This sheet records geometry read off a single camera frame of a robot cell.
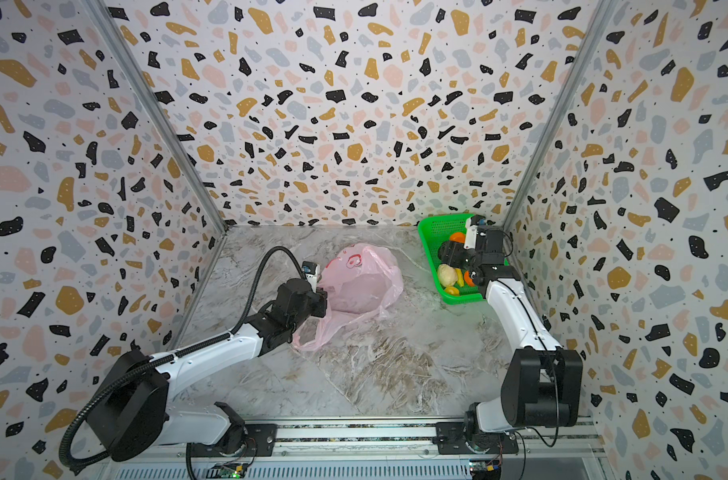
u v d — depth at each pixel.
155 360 0.45
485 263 0.65
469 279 1.02
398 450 0.73
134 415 0.41
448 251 0.79
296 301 0.64
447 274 1.00
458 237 1.13
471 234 0.78
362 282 1.00
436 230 1.24
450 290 0.97
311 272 0.75
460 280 1.03
